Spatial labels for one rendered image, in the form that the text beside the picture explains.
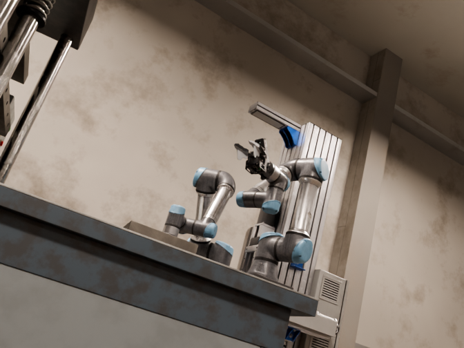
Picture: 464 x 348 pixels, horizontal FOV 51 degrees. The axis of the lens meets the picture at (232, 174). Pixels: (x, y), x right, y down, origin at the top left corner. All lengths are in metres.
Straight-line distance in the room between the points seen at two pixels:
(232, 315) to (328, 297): 1.69
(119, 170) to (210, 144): 1.02
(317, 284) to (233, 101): 3.16
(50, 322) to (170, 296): 0.22
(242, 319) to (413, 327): 5.62
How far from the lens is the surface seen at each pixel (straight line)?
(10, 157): 2.22
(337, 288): 2.73
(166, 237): 1.16
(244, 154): 2.03
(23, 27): 1.59
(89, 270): 0.96
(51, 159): 4.58
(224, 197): 2.54
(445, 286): 7.08
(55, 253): 0.96
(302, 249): 2.25
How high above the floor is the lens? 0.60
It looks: 22 degrees up
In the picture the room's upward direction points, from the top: 16 degrees clockwise
